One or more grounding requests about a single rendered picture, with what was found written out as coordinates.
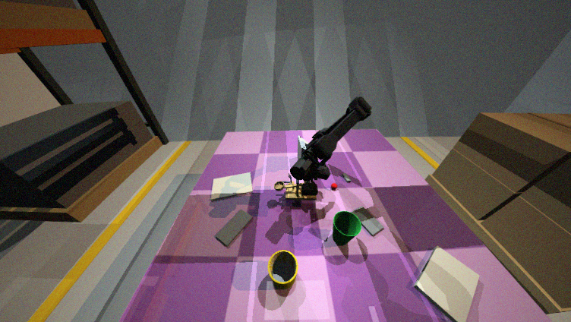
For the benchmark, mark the green cup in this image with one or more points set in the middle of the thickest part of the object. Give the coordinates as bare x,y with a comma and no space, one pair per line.
345,227

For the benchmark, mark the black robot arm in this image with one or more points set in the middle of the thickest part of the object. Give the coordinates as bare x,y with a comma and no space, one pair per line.
325,141

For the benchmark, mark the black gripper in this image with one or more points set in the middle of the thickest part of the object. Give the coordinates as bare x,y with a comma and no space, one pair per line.
309,188

